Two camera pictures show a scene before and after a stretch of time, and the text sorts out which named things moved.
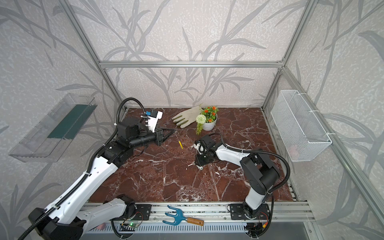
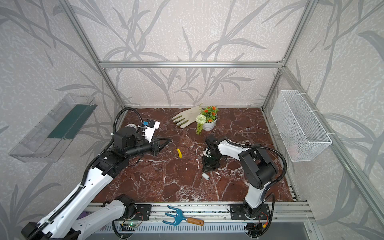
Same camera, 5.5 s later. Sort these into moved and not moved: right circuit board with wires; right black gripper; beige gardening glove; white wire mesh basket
Moved: right black gripper
Not moved: right circuit board with wires; white wire mesh basket; beige gardening glove
